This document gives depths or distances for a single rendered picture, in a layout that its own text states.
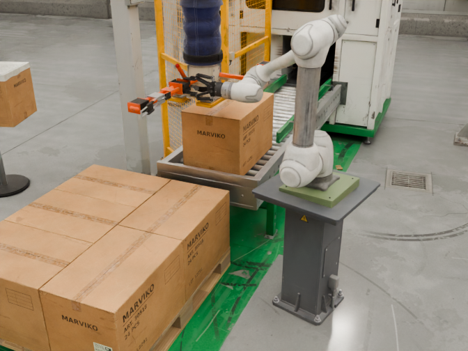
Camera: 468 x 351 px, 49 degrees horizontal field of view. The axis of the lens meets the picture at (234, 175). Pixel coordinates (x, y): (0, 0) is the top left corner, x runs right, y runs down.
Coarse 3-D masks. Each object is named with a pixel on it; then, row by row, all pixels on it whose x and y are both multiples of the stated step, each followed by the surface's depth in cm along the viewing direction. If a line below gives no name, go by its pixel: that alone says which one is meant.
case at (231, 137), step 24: (264, 96) 348; (192, 120) 319; (216, 120) 313; (240, 120) 307; (264, 120) 346; (192, 144) 326; (216, 144) 319; (240, 144) 313; (264, 144) 355; (216, 168) 326; (240, 168) 321
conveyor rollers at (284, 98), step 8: (280, 88) 508; (288, 88) 512; (280, 96) 490; (288, 96) 487; (280, 104) 464; (288, 104) 462; (280, 112) 447; (288, 112) 445; (280, 120) 423; (272, 128) 407; (272, 136) 391; (288, 136) 394; (272, 144) 381; (280, 144) 379; (272, 152) 364; (264, 160) 350; (256, 168) 342; (248, 176) 328
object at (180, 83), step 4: (172, 80) 280; (180, 80) 281; (184, 80) 280; (188, 80) 279; (172, 84) 275; (176, 84) 274; (180, 84) 273; (184, 84) 273; (188, 84) 277; (180, 88) 274; (184, 88) 276; (188, 88) 278; (176, 92) 276; (180, 92) 275; (184, 92) 275
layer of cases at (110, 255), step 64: (64, 192) 309; (128, 192) 309; (192, 192) 309; (0, 256) 249; (64, 256) 249; (128, 256) 249; (192, 256) 277; (0, 320) 248; (64, 320) 228; (128, 320) 224
